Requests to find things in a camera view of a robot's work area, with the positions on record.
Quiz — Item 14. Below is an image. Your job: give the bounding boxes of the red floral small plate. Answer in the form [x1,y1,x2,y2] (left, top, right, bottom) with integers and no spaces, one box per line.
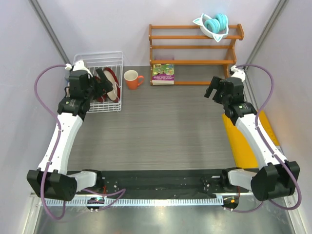
[93,76,107,103]

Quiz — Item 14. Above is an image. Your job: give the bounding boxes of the large red cream plate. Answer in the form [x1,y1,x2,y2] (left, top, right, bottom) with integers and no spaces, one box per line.
[103,67,121,103]

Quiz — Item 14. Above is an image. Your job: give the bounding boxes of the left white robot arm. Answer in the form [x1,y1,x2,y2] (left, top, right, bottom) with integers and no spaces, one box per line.
[26,68,113,201]

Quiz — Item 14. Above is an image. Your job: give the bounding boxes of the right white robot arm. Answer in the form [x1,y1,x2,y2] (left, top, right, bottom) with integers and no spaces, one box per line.
[204,76,300,201]

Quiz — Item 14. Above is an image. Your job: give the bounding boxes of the wooden shelf rack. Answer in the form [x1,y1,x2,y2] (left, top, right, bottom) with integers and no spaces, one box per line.
[148,24,244,78]

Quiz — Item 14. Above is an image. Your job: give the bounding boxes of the orange mug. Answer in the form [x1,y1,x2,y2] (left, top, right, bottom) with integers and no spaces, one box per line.
[123,70,144,90]

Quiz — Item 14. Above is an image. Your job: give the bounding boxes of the colourful book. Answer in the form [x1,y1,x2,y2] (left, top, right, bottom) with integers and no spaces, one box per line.
[151,63,175,85]

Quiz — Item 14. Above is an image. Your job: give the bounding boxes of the teal headphones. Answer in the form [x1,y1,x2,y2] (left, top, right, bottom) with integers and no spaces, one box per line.
[204,13,228,34]

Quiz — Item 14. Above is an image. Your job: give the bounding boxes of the white cat ear bowl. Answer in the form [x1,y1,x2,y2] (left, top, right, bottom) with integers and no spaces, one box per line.
[193,13,229,42]

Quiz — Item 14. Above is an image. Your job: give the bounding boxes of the yellow board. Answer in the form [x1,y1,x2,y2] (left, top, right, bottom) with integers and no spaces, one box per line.
[222,111,280,169]

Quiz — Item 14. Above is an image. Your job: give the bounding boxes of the white wire dish rack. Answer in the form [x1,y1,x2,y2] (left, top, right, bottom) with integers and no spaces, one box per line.
[73,51,123,113]

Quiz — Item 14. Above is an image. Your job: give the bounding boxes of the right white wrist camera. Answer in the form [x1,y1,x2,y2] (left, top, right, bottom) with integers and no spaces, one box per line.
[230,65,246,82]

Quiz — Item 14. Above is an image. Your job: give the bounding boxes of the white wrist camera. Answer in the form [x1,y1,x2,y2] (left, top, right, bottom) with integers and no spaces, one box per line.
[230,65,246,82]
[65,60,89,72]

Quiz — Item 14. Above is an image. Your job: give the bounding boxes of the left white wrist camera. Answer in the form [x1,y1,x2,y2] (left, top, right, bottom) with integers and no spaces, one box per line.
[65,60,89,72]

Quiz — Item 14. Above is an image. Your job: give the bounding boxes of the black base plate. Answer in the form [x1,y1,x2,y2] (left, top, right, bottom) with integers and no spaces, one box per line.
[89,169,250,199]

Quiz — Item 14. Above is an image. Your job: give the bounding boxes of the perforated metal rail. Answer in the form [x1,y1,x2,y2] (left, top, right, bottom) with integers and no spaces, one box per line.
[42,196,224,207]

